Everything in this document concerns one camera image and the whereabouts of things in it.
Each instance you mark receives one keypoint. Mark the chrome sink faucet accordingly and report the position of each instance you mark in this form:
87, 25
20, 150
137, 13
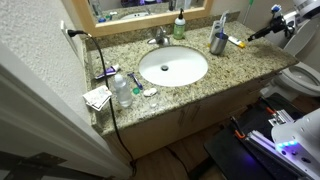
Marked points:
161, 38

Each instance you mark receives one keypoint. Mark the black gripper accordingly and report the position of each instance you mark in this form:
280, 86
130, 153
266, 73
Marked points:
278, 23

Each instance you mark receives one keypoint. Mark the blue toothbrush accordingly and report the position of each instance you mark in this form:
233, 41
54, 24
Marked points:
222, 23

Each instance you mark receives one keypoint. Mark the steel toothbrush cup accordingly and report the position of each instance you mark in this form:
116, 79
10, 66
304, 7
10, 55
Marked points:
218, 43

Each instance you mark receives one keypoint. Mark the orange black clamp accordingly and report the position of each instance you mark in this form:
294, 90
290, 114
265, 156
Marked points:
238, 132

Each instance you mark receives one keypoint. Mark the white toilet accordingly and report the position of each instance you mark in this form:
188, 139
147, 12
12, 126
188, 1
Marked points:
298, 79

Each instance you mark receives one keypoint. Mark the white wall outlet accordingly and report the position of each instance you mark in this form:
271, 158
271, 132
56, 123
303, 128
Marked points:
64, 30

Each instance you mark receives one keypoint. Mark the green bottle cap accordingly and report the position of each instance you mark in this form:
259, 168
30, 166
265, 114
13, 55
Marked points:
136, 90

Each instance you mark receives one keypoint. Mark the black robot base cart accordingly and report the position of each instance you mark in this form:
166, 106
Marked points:
252, 158

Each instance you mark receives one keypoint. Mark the blue razor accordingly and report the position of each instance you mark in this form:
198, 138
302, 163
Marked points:
139, 85

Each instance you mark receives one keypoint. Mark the wood framed mirror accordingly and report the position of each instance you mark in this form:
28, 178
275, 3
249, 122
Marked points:
108, 28

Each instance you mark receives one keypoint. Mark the clear plastic water bottle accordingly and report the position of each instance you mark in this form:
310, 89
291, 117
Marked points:
123, 92

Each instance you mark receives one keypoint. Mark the white oval sink basin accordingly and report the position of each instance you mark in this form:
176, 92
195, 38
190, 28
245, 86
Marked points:
173, 66

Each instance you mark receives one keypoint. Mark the beige vanity cabinet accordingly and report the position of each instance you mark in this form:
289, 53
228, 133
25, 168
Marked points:
151, 123

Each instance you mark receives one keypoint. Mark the white contact lens case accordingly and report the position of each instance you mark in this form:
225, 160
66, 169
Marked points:
150, 92

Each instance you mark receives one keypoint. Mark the purple toothpaste tube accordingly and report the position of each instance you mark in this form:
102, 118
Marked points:
112, 70

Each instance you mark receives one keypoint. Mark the green soap pump bottle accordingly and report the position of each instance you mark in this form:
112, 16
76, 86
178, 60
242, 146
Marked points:
179, 26

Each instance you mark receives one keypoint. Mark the white bottle with yellow lid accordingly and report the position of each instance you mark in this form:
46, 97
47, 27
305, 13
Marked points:
237, 42

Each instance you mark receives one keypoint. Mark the white door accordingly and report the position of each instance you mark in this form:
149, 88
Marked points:
34, 119

